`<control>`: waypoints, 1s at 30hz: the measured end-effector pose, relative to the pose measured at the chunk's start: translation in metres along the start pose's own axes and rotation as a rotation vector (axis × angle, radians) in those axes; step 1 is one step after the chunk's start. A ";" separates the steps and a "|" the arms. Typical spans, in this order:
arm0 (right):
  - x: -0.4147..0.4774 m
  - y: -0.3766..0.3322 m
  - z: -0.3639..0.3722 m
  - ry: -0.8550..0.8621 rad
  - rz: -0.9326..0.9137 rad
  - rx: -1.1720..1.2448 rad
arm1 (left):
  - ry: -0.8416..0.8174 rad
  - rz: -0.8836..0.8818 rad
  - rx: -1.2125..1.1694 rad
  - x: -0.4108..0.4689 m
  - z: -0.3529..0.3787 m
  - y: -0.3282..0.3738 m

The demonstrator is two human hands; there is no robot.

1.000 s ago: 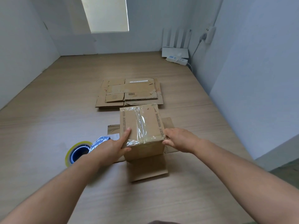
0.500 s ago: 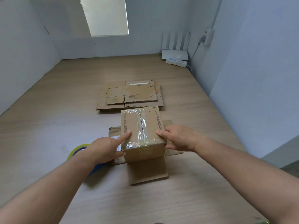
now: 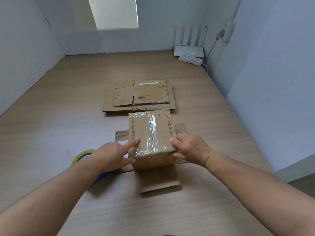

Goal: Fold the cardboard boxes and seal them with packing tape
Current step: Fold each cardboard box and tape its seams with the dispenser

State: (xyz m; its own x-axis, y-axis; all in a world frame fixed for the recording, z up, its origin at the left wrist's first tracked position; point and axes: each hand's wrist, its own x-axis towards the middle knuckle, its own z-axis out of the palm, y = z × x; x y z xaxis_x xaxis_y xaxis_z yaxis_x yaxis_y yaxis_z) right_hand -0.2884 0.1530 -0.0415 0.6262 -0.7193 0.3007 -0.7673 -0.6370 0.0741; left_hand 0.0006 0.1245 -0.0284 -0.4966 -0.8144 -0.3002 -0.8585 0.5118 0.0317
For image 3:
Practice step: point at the person's left hand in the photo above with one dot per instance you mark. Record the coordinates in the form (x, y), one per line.
(108, 157)

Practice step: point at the person's right hand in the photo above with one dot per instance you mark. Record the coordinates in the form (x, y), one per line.
(194, 149)

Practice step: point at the clear yellowish tape roll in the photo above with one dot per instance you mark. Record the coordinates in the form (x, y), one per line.
(78, 154)

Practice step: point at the plain cardboard box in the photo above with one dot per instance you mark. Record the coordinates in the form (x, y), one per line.
(137, 127)

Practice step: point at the large torn cardboard box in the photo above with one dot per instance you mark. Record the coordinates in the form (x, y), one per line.
(108, 108)

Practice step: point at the person's right forearm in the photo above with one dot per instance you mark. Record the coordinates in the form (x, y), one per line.
(265, 189)

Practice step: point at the person's left forearm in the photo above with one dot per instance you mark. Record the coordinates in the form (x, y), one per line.
(44, 201)

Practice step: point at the white power strip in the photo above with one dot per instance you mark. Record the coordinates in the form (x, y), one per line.
(197, 61)

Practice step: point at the white router with antennas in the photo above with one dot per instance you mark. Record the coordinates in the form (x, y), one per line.
(188, 51)

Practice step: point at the white foam partition board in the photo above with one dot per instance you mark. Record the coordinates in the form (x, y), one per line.
(27, 54)

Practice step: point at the bright window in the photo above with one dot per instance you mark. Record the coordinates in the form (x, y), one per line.
(115, 12)

